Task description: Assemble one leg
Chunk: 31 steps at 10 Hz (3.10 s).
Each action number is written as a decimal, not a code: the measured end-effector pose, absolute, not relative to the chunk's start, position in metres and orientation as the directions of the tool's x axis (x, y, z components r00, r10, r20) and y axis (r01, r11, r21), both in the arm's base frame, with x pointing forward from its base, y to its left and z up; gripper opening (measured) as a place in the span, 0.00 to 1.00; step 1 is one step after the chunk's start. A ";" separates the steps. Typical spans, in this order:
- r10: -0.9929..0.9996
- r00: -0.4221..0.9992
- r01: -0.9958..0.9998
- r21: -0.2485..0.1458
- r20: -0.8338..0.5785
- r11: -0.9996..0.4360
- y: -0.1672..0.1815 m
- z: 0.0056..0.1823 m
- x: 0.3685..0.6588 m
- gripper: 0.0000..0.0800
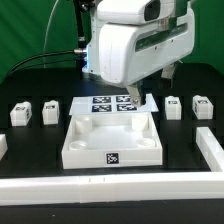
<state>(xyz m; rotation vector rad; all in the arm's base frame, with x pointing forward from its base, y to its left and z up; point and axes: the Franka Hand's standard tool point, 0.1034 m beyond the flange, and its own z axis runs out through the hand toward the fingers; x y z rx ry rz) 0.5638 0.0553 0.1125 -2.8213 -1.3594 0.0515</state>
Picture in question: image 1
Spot grey thin cable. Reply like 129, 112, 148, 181
43, 0, 61, 69

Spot black thick cable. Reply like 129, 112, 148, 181
7, 49, 84, 77

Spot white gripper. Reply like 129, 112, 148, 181
99, 8, 195, 107

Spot white front fence wall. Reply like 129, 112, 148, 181
0, 172, 224, 206

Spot white square table top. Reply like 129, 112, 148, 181
61, 112, 163, 169

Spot white marker sheet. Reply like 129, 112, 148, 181
69, 94, 159, 115

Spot white block left edge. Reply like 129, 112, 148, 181
0, 134, 8, 160

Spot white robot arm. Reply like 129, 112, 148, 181
83, 0, 195, 107

